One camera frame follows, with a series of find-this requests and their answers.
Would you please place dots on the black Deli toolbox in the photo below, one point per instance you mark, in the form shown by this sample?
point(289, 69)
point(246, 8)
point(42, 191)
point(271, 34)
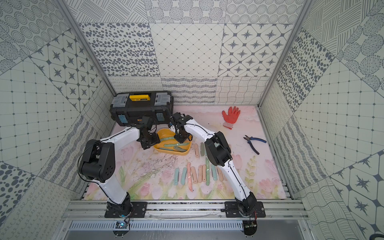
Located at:
point(129, 108)

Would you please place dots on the yellow plastic storage tray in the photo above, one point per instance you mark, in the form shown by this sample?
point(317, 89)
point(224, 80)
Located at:
point(167, 137)

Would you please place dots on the sage green fruit knife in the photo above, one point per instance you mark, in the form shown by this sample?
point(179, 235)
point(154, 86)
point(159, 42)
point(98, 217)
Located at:
point(202, 149)

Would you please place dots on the green folding fruit knife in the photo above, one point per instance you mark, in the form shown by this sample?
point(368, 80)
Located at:
point(207, 172)

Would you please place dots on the mint folding knife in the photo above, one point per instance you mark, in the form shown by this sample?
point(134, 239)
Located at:
point(183, 177)

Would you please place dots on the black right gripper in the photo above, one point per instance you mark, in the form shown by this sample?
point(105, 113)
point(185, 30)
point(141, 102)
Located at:
point(181, 140)

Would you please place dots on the pink folding fruit knife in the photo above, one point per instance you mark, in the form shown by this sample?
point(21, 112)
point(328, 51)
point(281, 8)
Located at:
point(194, 175)

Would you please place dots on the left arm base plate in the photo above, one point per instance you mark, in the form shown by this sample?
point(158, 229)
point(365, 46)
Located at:
point(128, 209)

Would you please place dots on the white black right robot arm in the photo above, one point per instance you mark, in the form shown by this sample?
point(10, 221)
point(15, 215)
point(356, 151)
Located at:
point(219, 154)

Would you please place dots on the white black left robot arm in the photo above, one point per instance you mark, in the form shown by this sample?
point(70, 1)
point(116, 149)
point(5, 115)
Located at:
point(98, 162)

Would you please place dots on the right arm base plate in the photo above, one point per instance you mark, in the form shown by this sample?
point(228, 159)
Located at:
point(236, 210)

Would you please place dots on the long coral fruit knife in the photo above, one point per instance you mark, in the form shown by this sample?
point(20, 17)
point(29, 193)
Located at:
point(189, 176)

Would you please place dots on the red work glove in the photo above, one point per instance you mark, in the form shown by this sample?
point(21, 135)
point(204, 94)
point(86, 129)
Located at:
point(231, 117)

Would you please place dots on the light green knife handle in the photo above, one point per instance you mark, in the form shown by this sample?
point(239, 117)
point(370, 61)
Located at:
point(176, 145)

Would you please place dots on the aluminium front rail frame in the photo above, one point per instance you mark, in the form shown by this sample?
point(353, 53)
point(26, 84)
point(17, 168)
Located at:
point(186, 220)

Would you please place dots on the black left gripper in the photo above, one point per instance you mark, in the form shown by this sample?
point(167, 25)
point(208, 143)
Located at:
point(148, 139)

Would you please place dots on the teal folding fruit knife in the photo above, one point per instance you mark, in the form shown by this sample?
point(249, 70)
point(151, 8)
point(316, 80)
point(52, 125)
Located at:
point(214, 172)

